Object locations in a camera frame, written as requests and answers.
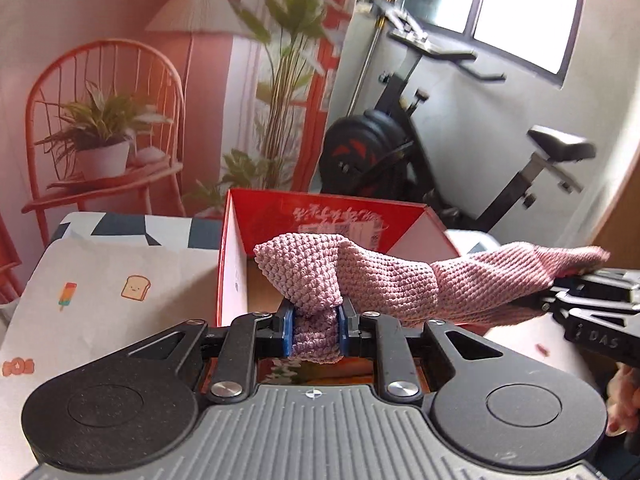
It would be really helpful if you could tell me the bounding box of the pink knitted cloth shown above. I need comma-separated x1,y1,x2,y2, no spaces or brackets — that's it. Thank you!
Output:
259,242,608,364

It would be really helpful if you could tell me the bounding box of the person's right hand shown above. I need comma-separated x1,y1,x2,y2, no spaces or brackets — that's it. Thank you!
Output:
606,363,639,437

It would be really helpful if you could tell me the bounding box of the red strawberry cardboard box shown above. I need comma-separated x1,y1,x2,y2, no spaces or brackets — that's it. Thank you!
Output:
214,187,490,396

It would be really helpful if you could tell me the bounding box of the black exercise bike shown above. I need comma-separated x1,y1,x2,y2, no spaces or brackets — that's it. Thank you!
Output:
318,0,597,233

